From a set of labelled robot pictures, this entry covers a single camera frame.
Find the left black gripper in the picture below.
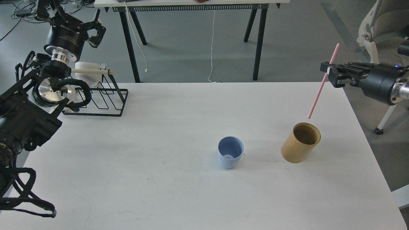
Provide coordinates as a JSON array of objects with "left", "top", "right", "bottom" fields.
[{"left": 35, "top": 0, "right": 106, "bottom": 62}]

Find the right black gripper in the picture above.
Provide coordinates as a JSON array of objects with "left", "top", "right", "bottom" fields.
[{"left": 320, "top": 62, "right": 404, "bottom": 106}]

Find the pink chopstick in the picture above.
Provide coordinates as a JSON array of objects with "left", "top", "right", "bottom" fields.
[{"left": 308, "top": 43, "right": 340, "bottom": 119}]

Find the blue plastic cup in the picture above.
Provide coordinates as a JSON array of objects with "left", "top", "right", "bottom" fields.
[{"left": 217, "top": 136, "right": 244, "bottom": 169}]

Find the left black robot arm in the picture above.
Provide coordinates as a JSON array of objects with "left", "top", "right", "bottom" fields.
[{"left": 0, "top": 0, "right": 106, "bottom": 218}]

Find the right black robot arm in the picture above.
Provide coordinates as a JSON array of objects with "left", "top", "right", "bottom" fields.
[{"left": 320, "top": 38, "right": 408, "bottom": 106}]

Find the white cup on rack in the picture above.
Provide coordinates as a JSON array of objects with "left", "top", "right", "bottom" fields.
[{"left": 73, "top": 62, "right": 103, "bottom": 88}]

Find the background black leg table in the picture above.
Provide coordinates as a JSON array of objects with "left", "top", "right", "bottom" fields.
[{"left": 85, "top": 4, "right": 293, "bottom": 83}]

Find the bamboo cylinder holder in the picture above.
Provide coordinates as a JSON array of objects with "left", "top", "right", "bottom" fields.
[{"left": 281, "top": 122, "right": 321, "bottom": 164}]

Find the wooden rack handle bar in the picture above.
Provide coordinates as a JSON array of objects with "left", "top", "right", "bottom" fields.
[{"left": 71, "top": 69, "right": 115, "bottom": 75}]

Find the floor cables and adapter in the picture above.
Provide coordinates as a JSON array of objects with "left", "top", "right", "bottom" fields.
[{"left": 0, "top": 0, "right": 95, "bottom": 42}]

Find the black wire dish rack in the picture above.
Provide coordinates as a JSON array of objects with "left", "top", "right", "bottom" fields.
[{"left": 63, "top": 64, "right": 129, "bottom": 117}]

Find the white hanging cord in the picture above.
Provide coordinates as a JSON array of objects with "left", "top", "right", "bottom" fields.
[{"left": 124, "top": 0, "right": 150, "bottom": 73}]

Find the white hanging cable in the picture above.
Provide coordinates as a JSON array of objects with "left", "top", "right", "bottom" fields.
[{"left": 207, "top": 10, "right": 221, "bottom": 83}]

